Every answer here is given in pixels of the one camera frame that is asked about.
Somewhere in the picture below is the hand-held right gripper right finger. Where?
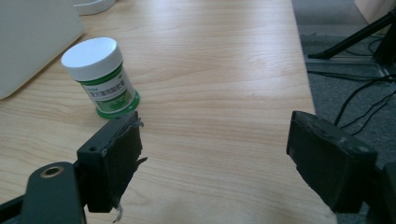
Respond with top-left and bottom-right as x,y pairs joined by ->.
286,110 -> 378,215

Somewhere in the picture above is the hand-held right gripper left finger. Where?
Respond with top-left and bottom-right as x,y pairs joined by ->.
76,110 -> 149,224

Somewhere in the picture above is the green jar with white lid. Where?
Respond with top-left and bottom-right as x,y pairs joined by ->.
60,36 -> 141,119

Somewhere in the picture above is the black stand leg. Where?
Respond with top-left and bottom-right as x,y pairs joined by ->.
307,8 -> 396,61

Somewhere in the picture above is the white flat box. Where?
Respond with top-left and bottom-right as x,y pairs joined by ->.
0,0 -> 85,101

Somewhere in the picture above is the white round object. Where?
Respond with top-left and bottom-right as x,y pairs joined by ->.
72,0 -> 118,17

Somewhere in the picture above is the black cable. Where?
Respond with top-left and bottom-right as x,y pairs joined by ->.
339,89 -> 396,130
333,78 -> 396,127

